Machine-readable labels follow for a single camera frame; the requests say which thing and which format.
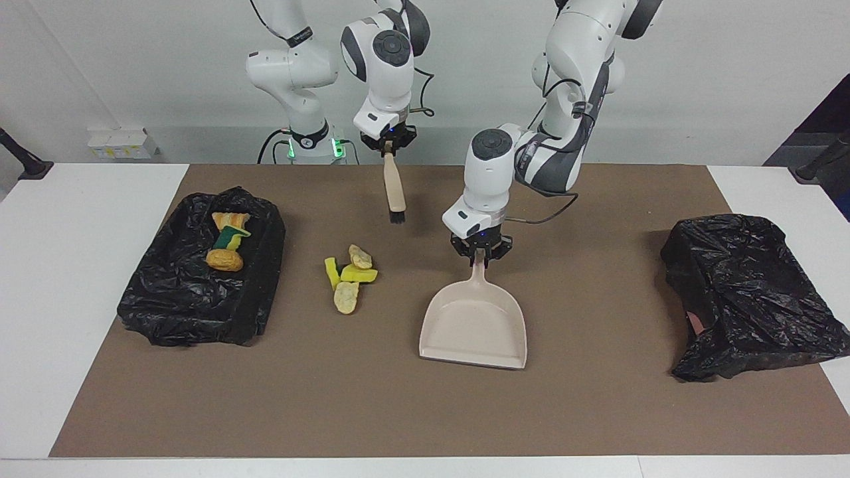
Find beige hand brush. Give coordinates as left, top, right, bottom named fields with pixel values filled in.
left=383, top=147, right=407, bottom=224

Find orange striped croissant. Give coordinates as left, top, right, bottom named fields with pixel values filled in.
left=211, top=211, right=252, bottom=232

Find black stand post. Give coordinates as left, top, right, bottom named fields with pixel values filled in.
left=789, top=129, right=850, bottom=185
left=0, top=127, right=54, bottom=181

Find white power strip box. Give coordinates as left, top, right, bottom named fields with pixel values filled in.
left=87, top=127, right=160, bottom=160

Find black right base cable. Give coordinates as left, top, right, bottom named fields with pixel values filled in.
left=258, top=129, right=293, bottom=165

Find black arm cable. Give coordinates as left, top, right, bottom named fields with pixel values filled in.
left=508, top=66, right=595, bottom=225
left=405, top=63, right=436, bottom=119

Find brown table mat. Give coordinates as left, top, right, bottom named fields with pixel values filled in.
left=50, top=164, right=850, bottom=459

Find crumpled black bag lined bin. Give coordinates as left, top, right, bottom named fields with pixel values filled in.
left=661, top=213, right=850, bottom=383

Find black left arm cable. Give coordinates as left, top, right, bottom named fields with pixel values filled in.
left=508, top=66, right=595, bottom=225

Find brown bread roll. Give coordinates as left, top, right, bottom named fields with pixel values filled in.
left=206, top=248, right=244, bottom=272

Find boxy black bag lined bin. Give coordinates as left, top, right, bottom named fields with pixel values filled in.
left=117, top=187, right=287, bottom=348

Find beige plastic dustpan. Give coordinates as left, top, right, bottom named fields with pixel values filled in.
left=419, top=251, right=528, bottom=370

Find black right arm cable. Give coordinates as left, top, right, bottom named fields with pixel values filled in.
left=405, top=63, right=436, bottom=119

